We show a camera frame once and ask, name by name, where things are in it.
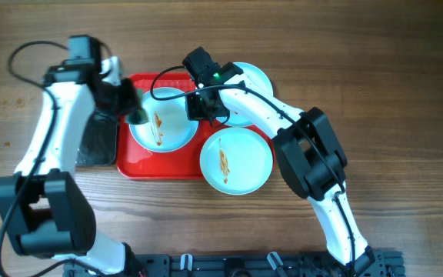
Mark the green yellow sponge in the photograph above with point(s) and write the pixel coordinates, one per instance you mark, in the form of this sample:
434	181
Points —
138	116

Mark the light blue plate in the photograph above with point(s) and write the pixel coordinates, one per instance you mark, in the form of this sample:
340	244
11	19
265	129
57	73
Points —
258	78
236	161
167	129

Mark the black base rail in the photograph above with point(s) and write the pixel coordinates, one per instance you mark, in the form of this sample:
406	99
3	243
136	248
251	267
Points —
379	263

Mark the light blue plate back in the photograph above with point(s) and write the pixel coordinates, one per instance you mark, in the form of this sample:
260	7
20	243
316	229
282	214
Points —
258	78

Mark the red plastic tray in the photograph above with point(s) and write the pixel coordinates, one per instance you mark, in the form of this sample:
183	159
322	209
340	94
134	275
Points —
136	162

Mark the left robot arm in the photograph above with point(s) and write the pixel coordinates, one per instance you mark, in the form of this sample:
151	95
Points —
44	213

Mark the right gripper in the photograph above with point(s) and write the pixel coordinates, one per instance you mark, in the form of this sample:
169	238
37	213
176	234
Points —
194	113

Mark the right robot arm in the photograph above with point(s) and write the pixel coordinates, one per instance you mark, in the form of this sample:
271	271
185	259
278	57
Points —
309	155

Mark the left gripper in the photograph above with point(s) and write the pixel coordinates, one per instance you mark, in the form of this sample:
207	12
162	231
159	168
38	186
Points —
129	98

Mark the light blue plate front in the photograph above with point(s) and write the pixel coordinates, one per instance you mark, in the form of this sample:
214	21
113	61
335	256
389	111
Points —
236	161

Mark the black rectangular tray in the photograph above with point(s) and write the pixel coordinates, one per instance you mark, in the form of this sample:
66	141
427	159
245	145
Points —
99	142

